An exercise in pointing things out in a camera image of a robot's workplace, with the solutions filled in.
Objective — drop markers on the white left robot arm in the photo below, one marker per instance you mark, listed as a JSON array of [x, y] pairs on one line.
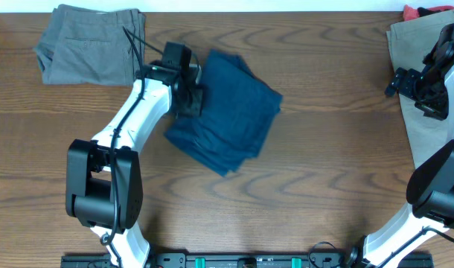
[[103, 175]]

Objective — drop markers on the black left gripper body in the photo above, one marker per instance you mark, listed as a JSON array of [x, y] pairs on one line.
[[192, 103]]

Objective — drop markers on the navy blue shorts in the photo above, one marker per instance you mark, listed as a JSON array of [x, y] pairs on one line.
[[237, 112]]

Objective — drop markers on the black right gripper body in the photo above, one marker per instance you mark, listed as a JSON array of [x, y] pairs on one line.
[[429, 91]]

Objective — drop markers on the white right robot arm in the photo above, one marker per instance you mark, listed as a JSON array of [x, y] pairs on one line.
[[429, 207]]

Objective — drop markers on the khaki beige shorts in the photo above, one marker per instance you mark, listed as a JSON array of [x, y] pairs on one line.
[[422, 54]]

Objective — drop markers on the folded grey shorts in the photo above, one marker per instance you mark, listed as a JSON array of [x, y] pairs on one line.
[[89, 46]]

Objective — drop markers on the red garment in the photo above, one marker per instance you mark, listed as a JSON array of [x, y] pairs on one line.
[[410, 13]]

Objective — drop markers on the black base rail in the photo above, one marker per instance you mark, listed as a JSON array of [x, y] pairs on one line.
[[180, 260]]

